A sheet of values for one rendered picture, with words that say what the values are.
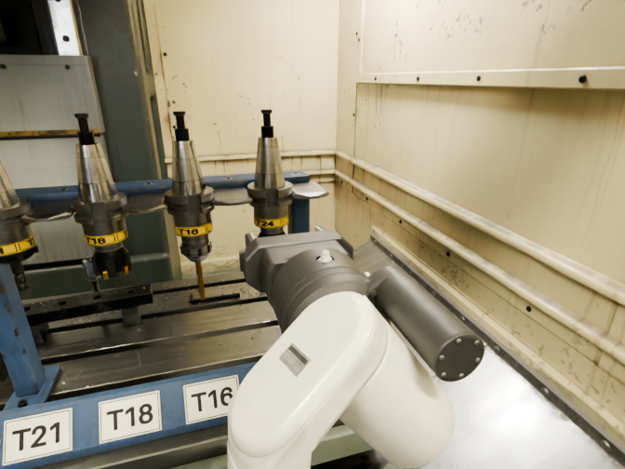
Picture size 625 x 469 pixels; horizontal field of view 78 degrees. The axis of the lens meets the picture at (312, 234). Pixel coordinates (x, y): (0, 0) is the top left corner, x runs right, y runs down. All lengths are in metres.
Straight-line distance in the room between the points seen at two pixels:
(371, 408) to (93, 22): 1.08
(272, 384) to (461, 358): 0.11
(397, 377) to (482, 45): 0.73
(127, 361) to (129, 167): 0.58
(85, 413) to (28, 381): 0.14
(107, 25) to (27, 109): 0.27
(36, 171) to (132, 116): 0.27
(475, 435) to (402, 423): 0.54
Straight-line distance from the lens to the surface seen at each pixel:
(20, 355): 0.74
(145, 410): 0.63
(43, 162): 1.18
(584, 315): 0.74
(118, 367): 0.79
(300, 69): 1.55
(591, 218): 0.70
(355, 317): 0.23
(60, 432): 0.66
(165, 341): 0.83
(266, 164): 0.53
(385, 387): 0.24
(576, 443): 0.80
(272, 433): 0.22
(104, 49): 1.17
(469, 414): 0.83
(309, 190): 0.56
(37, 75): 1.15
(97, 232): 0.55
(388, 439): 0.28
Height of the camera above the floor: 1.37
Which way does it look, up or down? 22 degrees down
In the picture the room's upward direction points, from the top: straight up
